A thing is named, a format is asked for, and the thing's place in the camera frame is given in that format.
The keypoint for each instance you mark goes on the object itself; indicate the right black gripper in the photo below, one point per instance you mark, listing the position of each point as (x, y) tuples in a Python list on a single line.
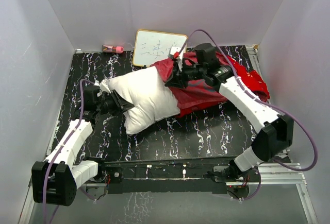
[(177, 80)]

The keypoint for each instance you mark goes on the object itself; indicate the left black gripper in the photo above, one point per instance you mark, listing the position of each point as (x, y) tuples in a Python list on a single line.
[(121, 105)]

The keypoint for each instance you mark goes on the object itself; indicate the white pillow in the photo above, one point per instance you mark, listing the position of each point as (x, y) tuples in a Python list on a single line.
[(152, 99)]

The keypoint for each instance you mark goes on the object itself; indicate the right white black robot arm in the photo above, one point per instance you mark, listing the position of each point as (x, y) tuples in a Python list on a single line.
[(274, 131)]

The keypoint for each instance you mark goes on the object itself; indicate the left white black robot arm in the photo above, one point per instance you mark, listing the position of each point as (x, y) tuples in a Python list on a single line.
[(56, 179)]

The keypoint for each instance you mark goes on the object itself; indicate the small yellow-framed whiteboard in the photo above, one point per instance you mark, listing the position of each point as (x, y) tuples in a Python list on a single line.
[(153, 46)]

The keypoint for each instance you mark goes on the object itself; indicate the pink whiteboard marker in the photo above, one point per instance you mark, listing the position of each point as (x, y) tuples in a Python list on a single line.
[(112, 49)]

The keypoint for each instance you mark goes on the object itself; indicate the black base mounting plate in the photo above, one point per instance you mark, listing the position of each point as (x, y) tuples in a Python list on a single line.
[(214, 175)]

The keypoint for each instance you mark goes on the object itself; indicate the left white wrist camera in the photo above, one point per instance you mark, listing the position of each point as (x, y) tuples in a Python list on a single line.
[(103, 85)]

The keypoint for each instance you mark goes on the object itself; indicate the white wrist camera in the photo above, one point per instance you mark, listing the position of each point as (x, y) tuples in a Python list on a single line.
[(103, 85), (176, 54)]

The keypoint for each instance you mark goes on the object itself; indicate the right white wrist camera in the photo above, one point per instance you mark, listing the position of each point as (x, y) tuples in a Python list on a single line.
[(176, 54)]

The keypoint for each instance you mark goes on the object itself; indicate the aluminium frame rail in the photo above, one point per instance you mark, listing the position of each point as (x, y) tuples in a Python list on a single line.
[(56, 179)]

